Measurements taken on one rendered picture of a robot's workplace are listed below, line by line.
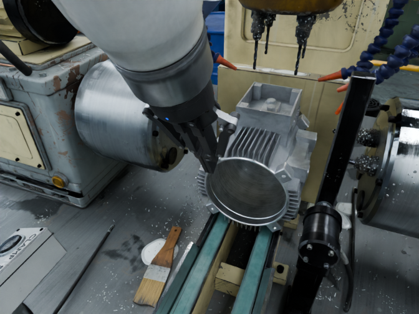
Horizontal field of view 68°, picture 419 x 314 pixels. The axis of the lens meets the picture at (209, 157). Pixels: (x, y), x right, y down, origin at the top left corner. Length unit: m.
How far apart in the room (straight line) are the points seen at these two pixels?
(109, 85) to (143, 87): 0.41
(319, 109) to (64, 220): 0.68
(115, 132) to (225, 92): 0.28
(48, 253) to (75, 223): 0.39
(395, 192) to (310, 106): 0.27
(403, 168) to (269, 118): 0.22
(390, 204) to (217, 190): 0.30
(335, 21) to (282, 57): 0.14
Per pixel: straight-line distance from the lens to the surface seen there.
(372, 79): 0.45
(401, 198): 0.58
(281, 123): 0.56
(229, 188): 0.66
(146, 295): 0.69
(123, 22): 0.22
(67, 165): 0.83
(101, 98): 0.69
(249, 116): 0.57
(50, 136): 0.80
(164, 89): 0.28
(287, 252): 0.77
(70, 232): 0.85
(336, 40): 0.82
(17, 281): 0.47
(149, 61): 0.25
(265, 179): 0.72
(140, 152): 0.66
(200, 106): 0.33
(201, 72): 0.29
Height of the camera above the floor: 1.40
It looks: 36 degrees down
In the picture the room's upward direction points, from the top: straight up
